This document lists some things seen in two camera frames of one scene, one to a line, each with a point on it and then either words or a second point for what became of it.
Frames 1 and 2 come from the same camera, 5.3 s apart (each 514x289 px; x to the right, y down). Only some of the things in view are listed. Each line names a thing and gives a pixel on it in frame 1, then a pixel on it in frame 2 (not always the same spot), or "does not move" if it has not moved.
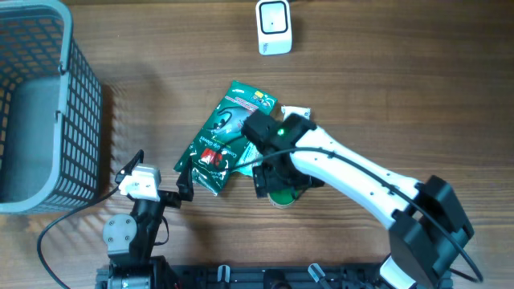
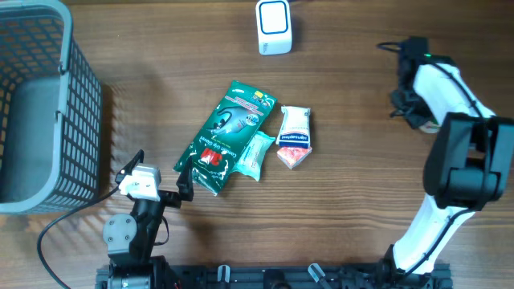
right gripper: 265,181 → 411,117
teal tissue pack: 250,157 does not move
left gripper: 173,200 does not move
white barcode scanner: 274,26 does not move
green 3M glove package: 218,148 does not move
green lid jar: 283,197 → 429,128
